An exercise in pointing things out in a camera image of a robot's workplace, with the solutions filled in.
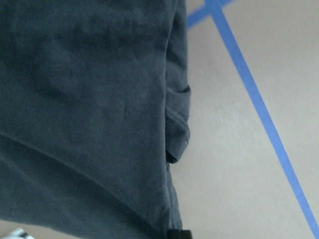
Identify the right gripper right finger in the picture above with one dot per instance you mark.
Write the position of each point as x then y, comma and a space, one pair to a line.
179, 234

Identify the black printed t-shirt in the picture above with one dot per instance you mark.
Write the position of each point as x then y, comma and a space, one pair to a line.
94, 104

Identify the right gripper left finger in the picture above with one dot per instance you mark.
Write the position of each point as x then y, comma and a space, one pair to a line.
19, 233

